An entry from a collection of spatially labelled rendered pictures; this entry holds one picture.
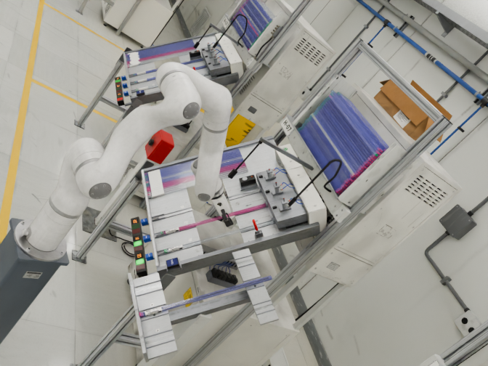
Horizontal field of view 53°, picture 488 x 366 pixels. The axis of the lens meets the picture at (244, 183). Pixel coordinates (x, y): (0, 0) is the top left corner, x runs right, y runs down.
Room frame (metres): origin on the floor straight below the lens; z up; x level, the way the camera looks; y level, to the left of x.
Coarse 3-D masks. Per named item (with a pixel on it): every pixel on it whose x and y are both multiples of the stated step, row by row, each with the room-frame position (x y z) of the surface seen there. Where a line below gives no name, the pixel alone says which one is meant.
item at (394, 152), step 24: (360, 48) 2.53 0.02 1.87; (384, 72) 2.33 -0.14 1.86; (408, 96) 2.15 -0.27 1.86; (288, 120) 2.52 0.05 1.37; (432, 120) 2.01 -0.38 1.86; (144, 168) 2.29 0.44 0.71; (384, 168) 1.97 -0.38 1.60; (408, 168) 2.03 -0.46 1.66; (360, 192) 1.97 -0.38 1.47; (384, 192) 2.03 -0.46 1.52; (216, 264) 2.16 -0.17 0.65; (120, 336) 1.70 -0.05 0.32
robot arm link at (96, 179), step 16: (176, 80) 1.42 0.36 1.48; (176, 96) 1.37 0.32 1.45; (192, 96) 1.39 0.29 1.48; (144, 112) 1.38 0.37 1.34; (160, 112) 1.37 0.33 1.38; (176, 112) 1.36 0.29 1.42; (192, 112) 1.39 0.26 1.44; (128, 128) 1.37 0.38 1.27; (144, 128) 1.38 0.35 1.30; (160, 128) 1.42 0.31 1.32; (112, 144) 1.35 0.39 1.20; (128, 144) 1.37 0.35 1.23; (96, 160) 1.35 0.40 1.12; (112, 160) 1.34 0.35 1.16; (128, 160) 1.39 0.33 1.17; (80, 176) 1.30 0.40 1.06; (96, 176) 1.30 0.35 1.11; (112, 176) 1.34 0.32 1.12; (96, 192) 1.31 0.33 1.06
